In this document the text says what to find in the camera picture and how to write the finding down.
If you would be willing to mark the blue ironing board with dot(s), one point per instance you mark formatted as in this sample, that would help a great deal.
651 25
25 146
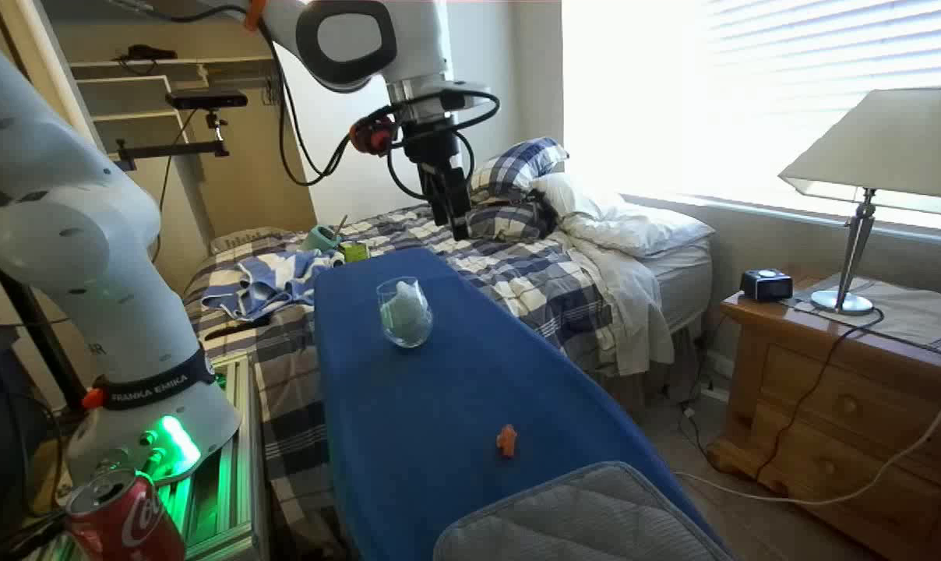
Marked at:
419 371

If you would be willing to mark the wooden nightstand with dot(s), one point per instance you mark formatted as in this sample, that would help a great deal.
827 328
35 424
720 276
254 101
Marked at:
841 416

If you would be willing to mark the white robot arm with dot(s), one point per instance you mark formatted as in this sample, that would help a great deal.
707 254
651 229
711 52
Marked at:
78 229

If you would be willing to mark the white crumpled sheet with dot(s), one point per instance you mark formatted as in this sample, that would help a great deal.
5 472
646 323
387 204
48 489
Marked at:
651 265

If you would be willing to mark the plaid pillow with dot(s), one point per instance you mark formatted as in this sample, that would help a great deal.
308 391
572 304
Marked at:
506 202

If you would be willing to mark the small black alarm clock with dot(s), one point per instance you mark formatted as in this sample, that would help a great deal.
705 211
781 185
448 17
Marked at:
766 284

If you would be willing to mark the bed with plaid bedding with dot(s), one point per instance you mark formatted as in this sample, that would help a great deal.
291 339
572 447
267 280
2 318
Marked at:
538 281

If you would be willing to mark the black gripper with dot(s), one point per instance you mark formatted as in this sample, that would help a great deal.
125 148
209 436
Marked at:
435 152

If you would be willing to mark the red soda can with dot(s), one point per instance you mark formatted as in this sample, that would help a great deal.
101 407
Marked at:
121 521

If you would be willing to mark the small orange object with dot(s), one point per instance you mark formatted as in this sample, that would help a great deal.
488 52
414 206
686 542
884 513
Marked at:
506 442

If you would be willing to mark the blue white cloth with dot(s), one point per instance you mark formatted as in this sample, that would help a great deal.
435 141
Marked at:
268 281

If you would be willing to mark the wooden wall shelf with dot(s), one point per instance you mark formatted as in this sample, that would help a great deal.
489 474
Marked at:
149 104

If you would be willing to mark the white window blinds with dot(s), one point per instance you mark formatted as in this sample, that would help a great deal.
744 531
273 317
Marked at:
716 99

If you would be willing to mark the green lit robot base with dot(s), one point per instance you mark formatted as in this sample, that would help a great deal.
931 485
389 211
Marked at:
217 507

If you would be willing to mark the table lamp with shade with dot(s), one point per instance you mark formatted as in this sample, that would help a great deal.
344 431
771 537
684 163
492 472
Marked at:
886 152

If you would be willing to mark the grey quilted pad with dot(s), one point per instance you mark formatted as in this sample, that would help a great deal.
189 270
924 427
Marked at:
596 513

